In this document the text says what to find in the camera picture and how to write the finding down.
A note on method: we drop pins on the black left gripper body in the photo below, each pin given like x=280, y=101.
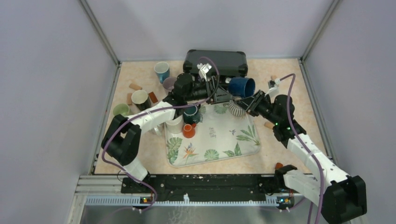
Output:
x=198, y=93

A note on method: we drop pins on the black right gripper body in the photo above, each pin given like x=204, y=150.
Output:
x=265, y=108

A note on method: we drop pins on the grey striped ribbed cup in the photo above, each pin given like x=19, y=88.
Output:
x=234, y=109

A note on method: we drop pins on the dark blue mug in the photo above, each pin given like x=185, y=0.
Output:
x=241, y=87

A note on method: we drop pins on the lilac purple mug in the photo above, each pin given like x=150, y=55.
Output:
x=168, y=84

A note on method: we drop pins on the light blue dotted mug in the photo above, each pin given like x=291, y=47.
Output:
x=162, y=70

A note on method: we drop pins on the black glossy mug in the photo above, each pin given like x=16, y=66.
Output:
x=141, y=99

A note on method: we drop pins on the light green mug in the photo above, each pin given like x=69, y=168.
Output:
x=121, y=109

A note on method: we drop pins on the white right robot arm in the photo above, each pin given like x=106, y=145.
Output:
x=339, y=196

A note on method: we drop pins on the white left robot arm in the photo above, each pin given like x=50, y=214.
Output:
x=122, y=139

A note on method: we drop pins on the dark teal mug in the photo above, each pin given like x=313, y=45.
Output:
x=191, y=115

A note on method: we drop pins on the white ribbed mug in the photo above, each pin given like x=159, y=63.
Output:
x=175, y=126

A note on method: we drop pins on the light wooden block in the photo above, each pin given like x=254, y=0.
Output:
x=269, y=125

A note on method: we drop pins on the dark green carrying case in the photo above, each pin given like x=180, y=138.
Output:
x=229, y=63

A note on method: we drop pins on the wooden block left lower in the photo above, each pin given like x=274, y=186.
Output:
x=153, y=97

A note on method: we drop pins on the floral white serving tray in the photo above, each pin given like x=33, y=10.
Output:
x=219, y=136

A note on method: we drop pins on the small orange cup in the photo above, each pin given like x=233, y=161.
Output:
x=189, y=130

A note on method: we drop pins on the small red-brown block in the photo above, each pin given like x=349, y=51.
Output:
x=278, y=166

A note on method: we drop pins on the wooden block left upper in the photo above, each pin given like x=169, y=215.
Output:
x=135, y=87

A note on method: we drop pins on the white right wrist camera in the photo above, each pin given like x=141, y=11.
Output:
x=273, y=87

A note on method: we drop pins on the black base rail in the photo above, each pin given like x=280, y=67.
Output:
x=212, y=188

